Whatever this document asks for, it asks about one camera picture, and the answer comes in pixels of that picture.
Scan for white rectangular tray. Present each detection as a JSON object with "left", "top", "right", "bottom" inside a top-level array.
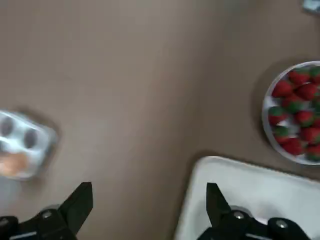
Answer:
[{"left": 173, "top": 156, "right": 320, "bottom": 240}]

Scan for pile of red strawberries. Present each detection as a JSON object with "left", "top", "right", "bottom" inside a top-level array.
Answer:
[{"left": 267, "top": 66, "right": 320, "bottom": 162}]

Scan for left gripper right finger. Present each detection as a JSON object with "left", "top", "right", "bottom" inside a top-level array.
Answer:
[{"left": 199, "top": 182, "right": 310, "bottom": 240}]

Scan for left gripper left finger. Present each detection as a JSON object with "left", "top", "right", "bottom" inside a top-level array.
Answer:
[{"left": 0, "top": 181, "right": 94, "bottom": 240}]

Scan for brown egg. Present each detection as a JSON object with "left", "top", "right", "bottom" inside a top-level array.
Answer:
[{"left": 0, "top": 152, "right": 28, "bottom": 176}]

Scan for white round plate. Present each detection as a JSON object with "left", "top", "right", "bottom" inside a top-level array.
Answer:
[{"left": 261, "top": 60, "right": 320, "bottom": 166}]

